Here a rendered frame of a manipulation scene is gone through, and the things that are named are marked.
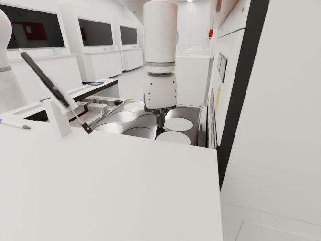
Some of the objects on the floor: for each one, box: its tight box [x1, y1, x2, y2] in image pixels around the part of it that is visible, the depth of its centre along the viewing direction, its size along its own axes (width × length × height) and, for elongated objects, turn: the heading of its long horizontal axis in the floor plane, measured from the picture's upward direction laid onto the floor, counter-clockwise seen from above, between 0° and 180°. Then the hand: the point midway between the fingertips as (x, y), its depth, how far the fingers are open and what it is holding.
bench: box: [112, 16, 143, 72], centre depth 693 cm, size 108×180×200 cm, turn 164°
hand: (160, 120), depth 51 cm, fingers closed
